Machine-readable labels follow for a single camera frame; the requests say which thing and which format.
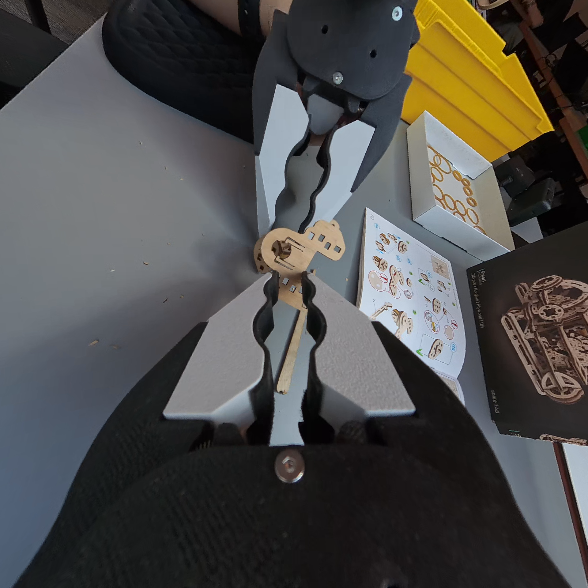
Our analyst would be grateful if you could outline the wooden model plate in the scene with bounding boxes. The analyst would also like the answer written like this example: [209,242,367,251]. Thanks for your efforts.
[264,220,345,309]

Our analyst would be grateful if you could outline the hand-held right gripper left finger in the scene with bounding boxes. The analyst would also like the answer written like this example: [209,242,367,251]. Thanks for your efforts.
[162,271,280,432]

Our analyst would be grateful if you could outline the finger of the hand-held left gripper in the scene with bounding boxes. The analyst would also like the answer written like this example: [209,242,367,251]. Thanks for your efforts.
[254,84,309,239]
[298,120,375,232]

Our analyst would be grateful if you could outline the black wrist strap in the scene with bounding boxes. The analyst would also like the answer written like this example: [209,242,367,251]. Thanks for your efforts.
[236,0,263,37]

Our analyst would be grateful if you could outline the yellow plastic bin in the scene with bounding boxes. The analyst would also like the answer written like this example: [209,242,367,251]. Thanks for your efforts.
[401,0,554,162]

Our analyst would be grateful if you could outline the white box with tan rings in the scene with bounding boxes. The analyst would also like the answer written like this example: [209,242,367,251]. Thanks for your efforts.
[406,110,515,252]

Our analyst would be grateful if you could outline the small wooden wheel assembly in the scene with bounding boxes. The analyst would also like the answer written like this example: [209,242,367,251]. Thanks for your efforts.
[254,236,288,275]

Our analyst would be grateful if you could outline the thin wooden stick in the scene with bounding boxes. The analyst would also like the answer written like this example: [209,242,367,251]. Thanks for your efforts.
[276,307,307,395]

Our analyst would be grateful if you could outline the open instruction booklet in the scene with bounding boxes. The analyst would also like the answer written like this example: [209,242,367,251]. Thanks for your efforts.
[356,208,467,405]

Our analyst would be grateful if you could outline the black product box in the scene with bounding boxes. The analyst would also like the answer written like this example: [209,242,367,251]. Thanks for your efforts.
[466,220,588,445]

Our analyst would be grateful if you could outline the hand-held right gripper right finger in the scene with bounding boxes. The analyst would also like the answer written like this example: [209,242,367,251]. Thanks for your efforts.
[301,270,417,432]

